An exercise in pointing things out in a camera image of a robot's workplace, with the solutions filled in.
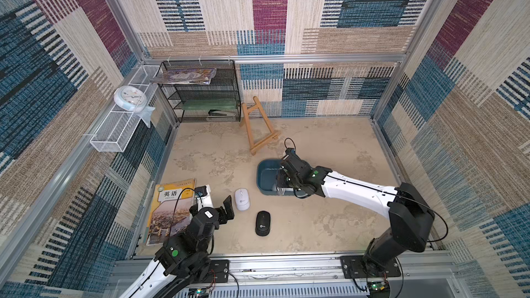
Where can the white wire basket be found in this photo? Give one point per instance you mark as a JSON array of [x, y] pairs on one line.
[[116, 130]]

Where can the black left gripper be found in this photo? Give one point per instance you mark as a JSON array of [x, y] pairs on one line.
[[222, 218]]

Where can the black stapler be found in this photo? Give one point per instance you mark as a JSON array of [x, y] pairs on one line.
[[220, 113]]

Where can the teal storage box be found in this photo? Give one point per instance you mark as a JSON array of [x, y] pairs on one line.
[[273, 180]]

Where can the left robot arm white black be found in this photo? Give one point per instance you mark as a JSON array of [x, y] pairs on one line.
[[183, 258]]

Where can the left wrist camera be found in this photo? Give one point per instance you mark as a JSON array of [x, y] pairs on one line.
[[203, 197]]

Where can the white mouse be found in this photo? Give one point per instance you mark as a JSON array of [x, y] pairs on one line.
[[242, 199]]

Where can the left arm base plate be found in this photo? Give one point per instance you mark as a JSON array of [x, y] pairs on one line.
[[217, 273]]

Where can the yellow English textbook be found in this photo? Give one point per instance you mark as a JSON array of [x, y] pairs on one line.
[[170, 210]]

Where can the white wall clock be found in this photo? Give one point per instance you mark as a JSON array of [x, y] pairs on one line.
[[130, 99]]

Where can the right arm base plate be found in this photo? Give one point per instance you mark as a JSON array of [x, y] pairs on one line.
[[353, 266]]

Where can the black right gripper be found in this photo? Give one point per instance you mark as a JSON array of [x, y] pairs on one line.
[[288, 174]]

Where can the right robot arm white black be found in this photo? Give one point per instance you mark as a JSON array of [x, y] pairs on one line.
[[332, 225]]

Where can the wooden easel stand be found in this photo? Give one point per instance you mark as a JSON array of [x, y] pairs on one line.
[[259, 128]]

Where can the magazine on rack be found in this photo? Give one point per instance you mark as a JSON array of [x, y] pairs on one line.
[[185, 77]]

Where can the black mouse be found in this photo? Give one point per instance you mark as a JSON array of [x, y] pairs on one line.
[[263, 223]]

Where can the black wire shelf rack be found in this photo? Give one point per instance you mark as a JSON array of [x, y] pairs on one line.
[[191, 103]]

